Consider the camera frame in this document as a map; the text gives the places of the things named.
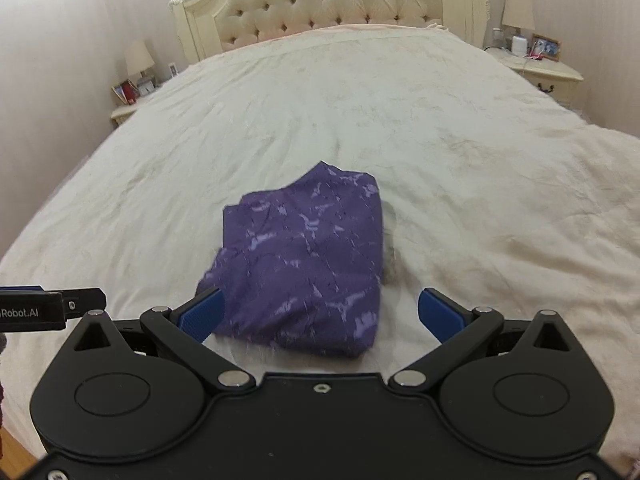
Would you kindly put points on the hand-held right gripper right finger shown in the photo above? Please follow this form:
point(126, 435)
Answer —
point(440, 316)

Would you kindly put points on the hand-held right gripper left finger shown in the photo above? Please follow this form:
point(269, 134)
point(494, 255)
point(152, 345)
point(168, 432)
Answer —
point(202, 316)

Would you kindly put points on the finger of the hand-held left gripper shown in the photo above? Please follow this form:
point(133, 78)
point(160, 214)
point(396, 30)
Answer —
point(82, 300)

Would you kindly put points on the purple patterned hooded jacket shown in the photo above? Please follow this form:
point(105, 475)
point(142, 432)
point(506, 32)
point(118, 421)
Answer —
point(305, 260)

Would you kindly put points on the cream nightstand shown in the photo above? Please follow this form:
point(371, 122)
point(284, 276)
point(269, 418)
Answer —
point(545, 72)
point(125, 112)

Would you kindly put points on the small desk clock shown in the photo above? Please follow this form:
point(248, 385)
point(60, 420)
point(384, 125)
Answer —
point(145, 87)

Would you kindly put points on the cream bedspread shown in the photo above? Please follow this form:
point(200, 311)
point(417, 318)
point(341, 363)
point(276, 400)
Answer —
point(350, 110)

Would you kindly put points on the cream shade table lamp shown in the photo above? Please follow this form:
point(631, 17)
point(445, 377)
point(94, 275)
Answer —
point(139, 57)
point(518, 10)

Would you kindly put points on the white cylindrical device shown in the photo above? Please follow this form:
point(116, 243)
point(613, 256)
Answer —
point(519, 45)

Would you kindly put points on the cream tufted headboard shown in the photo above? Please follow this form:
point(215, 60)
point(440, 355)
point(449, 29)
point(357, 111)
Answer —
point(330, 0)

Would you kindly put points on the red photo frame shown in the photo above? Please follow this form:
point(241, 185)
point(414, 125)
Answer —
point(126, 92)

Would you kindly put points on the small white wall plate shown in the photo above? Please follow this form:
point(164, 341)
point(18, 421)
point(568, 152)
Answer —
point(173, 70)

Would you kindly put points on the white wall outlet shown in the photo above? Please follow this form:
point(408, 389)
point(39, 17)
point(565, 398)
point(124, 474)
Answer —
point(497, 35)

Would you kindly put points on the wooden photo frame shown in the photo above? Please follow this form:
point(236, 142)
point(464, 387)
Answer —
point(546, 49)

